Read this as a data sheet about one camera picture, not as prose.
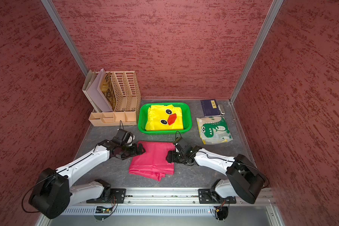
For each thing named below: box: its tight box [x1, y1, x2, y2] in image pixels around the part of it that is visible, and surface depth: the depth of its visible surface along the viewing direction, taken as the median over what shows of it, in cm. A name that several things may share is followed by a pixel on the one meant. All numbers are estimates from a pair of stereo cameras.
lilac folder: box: [86, 68, 114, 113], surface depth 94 cm
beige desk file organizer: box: [88, 70, 142, 127], surface depth 106 cm
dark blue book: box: [200, 98, 221, 118], surface depth 116 cm
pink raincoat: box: [129, 140, 176, 182], surface depth 83 cm
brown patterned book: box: [100, 72, 117, 112], surface depth 103 cm
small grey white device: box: [217, 104, 226, 117], surface depth 112 cm
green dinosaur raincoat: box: [196, 115, 234, 145], surface depth 99 cm
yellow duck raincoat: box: [145, 104, 184, 131], surface depth 106 cm
